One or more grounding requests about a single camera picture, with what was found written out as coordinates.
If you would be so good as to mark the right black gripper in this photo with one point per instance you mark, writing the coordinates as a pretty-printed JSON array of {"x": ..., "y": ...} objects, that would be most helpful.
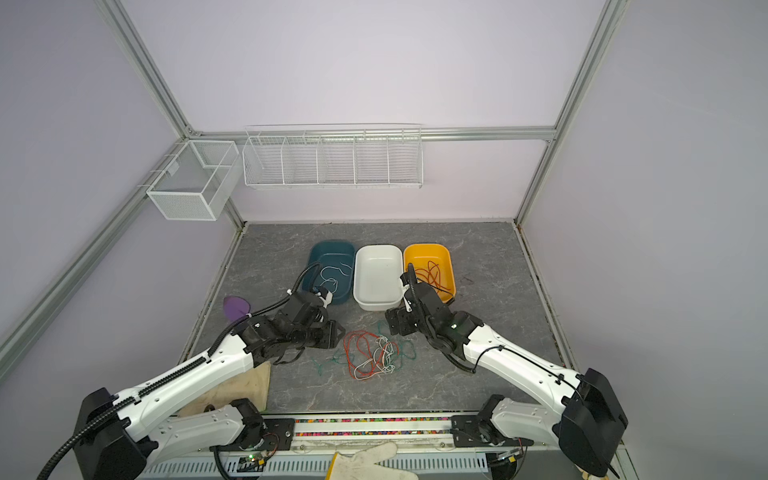
[{"x": 397, "y": 315}]

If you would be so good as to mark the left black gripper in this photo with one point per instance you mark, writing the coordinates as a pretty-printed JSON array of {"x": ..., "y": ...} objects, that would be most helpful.
[{"x": 330, "y": 331}]

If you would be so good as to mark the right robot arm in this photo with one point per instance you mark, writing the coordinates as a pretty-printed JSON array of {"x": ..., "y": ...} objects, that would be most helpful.
[{"x": 528, "y": 372}]

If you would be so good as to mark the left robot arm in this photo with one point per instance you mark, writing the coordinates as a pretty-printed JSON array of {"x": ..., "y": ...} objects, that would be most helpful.
[{"x": 111, "y": 439}]

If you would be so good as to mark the white plastic bin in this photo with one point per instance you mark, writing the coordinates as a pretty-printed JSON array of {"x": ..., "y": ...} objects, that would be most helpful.
[{"x": 377, "y": 284}]

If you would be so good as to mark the yellow plastic bin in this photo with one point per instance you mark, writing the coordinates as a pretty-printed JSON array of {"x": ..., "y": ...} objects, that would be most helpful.
[{"x": 432, "y": 264}]

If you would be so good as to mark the teal plastic bin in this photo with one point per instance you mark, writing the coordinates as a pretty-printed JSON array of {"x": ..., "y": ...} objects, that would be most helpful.
[{"x": 335, "y": 271}]

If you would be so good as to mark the beige work glove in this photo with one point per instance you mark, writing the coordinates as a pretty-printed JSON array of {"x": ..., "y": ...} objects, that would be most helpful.
[{"x": 252, "y": 385}]

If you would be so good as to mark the purple pink scoop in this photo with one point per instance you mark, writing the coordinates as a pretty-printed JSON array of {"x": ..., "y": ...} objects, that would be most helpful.
[{"x": 235, "y": 307}]

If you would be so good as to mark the white glove yellow cuff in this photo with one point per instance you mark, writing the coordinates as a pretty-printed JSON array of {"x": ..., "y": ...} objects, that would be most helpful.
[{"x": 366, "y": 465}]

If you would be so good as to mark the white mesh box basket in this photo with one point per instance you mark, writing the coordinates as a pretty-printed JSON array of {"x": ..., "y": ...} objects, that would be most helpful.
[{"x": 198, "y": 180}]

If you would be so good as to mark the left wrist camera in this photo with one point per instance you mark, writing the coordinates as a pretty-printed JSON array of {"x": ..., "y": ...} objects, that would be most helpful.
[{"x": 321, "y": 297}]

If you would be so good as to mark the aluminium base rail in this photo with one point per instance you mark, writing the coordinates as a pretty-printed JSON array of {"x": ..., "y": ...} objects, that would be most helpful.
[{"x": 500, "y": 423}]

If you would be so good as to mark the white wire wall basket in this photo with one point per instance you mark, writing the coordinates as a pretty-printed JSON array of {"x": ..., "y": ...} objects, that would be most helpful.
[{"x": 333, "y": 155}]

